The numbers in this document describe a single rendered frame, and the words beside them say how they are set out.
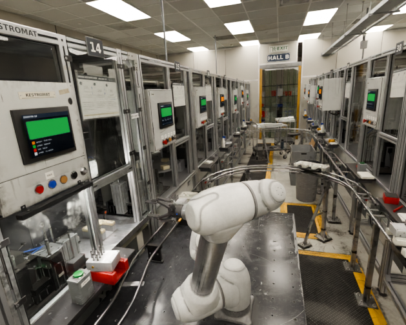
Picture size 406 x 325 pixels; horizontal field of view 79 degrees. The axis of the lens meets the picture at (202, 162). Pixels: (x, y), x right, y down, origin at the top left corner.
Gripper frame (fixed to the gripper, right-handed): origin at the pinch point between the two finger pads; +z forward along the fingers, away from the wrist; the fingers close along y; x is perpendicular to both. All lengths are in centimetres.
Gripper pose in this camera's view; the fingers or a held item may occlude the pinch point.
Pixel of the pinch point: (151, 208)
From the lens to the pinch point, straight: 149.7
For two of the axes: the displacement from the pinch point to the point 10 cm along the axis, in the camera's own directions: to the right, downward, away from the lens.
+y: -0.6, -9.6, -2.6
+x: -2.9, 2.7, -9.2
